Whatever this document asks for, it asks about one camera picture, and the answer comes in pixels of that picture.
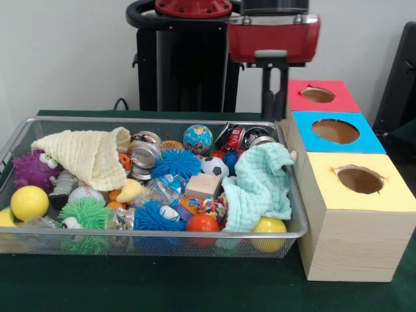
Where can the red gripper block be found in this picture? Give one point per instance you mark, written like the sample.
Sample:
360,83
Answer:
273,40

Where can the small multicolour knotted cloth toy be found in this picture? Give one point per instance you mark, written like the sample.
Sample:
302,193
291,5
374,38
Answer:
211,208

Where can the wooden box with three holes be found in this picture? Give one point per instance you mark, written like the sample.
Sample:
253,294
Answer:
354,234

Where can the shallow clear mesh bin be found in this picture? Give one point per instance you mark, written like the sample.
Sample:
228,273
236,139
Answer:
195,250

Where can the globe print ball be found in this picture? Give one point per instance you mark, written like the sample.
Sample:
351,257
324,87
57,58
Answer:
197,139

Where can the mint green cloth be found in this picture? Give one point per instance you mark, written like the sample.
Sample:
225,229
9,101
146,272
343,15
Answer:
260,185

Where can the small soccer ball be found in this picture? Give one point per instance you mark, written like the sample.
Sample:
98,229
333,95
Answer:
215,168

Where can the plain wooden block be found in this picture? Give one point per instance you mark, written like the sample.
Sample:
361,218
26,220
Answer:
203,185

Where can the blue spiky rubber ball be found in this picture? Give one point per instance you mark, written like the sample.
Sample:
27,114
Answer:
175,164

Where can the yellow ball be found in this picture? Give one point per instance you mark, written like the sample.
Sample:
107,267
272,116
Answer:
29,203
268,227

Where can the orange ball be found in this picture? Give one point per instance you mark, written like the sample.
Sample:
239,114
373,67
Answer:
202,223

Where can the cream knitted cloth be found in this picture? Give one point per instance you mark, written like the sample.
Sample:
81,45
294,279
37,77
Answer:
84,156

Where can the small baseball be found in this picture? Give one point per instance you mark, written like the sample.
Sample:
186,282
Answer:
86,194

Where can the green fuzzy toy with eyes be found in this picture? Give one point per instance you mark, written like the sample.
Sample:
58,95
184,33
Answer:
91,214

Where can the dark green table cloth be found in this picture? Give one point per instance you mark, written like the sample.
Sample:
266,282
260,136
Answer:
162,286

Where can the purple spiky toy with eyes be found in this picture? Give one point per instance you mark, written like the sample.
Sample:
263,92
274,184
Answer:
32,170

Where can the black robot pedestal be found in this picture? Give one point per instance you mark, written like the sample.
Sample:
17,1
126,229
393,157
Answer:
182,65

